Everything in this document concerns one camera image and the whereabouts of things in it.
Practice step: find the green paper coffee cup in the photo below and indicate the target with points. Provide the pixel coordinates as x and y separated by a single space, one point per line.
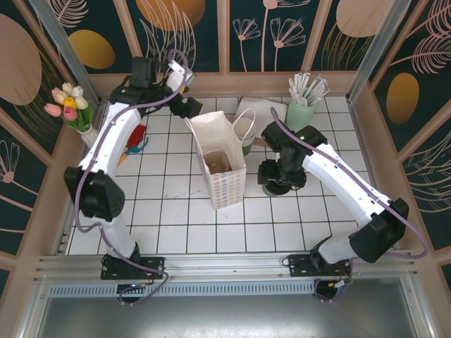
276 192

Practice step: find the white cartoon print paper bag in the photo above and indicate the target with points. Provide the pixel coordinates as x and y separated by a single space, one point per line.
227 190

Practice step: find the brown cardboard cup carrier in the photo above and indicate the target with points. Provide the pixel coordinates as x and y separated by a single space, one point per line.
216 162

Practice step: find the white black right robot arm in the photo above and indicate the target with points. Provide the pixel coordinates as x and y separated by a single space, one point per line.
338 179

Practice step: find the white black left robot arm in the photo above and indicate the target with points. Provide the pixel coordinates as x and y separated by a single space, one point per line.
112 137

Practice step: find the stack of green paper cups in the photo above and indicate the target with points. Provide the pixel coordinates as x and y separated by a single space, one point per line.
247 148

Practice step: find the mint green straw holder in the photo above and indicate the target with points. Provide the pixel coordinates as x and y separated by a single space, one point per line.
299 114

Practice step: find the stack of white napkins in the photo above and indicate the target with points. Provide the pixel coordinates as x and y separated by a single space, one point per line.
260 109

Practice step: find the white artificial tulip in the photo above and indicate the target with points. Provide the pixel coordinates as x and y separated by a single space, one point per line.
67 87
77 92
81 102

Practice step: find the white wrapped straw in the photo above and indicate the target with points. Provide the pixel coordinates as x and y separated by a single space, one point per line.
305 84
292 89
323 95
320 92
298 86
314 89

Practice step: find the yellow artificial tulip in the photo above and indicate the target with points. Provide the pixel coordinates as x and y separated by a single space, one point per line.
70 102

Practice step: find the white ribbed vase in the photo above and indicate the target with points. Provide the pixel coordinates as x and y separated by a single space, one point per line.
89 137

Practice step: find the pale pink artificial tulip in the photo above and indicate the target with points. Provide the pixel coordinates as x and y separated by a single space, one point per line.
57 93

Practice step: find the aluminium frame post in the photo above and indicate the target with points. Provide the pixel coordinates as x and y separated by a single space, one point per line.
67 53
378 53

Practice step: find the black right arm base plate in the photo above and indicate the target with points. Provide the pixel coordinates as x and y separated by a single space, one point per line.
299 265

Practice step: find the aluminium mounting rail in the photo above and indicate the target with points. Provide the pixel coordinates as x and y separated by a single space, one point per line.
225 264

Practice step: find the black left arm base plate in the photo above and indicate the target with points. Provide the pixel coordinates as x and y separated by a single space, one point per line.
155 267

